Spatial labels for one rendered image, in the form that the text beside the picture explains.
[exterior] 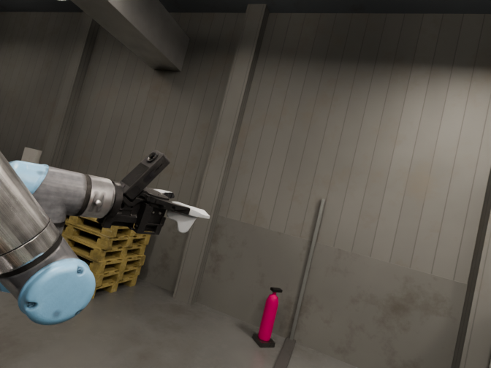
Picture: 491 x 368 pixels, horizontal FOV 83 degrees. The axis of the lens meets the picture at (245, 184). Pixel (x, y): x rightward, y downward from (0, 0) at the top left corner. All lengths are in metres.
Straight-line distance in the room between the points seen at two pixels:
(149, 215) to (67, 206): 0.15
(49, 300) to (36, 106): 6.96
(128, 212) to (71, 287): 0.23
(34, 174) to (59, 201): 0.05
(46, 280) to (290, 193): 3.62
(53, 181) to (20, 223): 0.15
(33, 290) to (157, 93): 4.94
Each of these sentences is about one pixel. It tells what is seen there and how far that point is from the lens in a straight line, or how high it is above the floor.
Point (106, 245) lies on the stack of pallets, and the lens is 3.84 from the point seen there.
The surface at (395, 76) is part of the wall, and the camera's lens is 4.33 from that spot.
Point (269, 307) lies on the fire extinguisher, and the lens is 3.61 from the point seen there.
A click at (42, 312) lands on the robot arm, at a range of 0.41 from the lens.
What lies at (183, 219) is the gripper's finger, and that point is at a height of 1.55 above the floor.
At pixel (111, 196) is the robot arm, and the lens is 0.54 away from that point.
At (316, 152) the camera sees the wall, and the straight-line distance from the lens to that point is 3.93.
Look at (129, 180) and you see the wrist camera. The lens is 0.59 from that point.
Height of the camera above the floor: 1.62
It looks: 3 degrees up
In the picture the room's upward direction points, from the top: 14 degrees clockwise
